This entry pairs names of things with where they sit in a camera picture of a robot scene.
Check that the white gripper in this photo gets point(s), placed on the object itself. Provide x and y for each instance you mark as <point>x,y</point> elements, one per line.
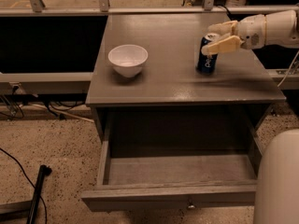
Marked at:
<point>252,31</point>

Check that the blue pepsi can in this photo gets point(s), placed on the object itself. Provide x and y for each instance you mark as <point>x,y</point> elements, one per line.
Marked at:
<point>206,64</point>

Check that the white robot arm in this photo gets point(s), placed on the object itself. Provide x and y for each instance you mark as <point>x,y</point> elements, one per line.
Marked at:
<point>277,192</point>

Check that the open grey top drawer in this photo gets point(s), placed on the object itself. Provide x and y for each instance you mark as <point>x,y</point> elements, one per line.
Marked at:
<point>209,156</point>

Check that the grey wooden cabinet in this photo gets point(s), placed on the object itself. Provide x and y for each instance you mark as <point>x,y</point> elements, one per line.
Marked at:
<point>169,77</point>

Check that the white ceramic bowl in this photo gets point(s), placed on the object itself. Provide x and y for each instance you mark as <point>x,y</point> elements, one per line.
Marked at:
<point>128,60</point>

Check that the black metal stand leg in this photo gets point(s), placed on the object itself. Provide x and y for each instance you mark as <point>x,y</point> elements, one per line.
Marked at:
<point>27,208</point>

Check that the grey metal window rail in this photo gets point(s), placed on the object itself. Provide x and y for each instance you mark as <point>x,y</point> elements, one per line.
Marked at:
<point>124,3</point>

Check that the grey low ledge rail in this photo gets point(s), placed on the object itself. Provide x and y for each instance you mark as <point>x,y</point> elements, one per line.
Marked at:
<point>46,83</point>

